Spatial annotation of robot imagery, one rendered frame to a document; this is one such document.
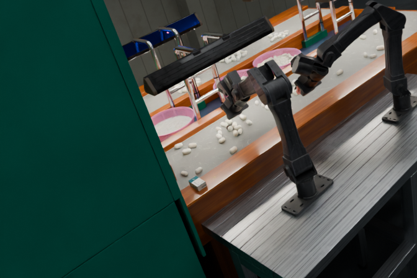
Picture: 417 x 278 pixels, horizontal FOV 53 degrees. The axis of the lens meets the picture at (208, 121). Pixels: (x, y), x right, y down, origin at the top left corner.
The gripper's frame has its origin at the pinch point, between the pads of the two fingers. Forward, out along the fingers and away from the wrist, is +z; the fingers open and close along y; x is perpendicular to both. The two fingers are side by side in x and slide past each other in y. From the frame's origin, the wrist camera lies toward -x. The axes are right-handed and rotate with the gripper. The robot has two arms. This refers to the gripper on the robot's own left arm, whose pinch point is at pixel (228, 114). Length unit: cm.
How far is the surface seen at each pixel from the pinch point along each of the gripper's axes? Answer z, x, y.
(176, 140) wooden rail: 13.8, -4.7, 20.5
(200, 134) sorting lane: 13.0, -1.3, 10.4
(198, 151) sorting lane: 5.0, 5.6, 18.3
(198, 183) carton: -16.8, 18.2, 33.5
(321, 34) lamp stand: 40, -20, -105
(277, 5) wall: 212, -118, -245
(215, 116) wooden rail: 13.8, -4.9, -1.3
